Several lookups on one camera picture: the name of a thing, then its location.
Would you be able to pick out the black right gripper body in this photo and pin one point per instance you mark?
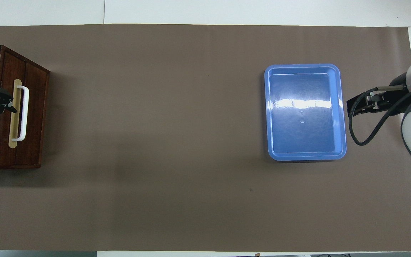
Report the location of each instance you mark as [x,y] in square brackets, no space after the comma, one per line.
[398,89]

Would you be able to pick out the wooden drawer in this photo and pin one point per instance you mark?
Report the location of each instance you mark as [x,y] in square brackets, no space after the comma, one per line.
[16,157]

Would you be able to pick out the blue plastic tray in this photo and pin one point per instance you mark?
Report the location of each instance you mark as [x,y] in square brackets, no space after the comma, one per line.
[305,125]

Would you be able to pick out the brown paper table mat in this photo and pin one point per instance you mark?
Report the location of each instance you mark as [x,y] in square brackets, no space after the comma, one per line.
[155,142]

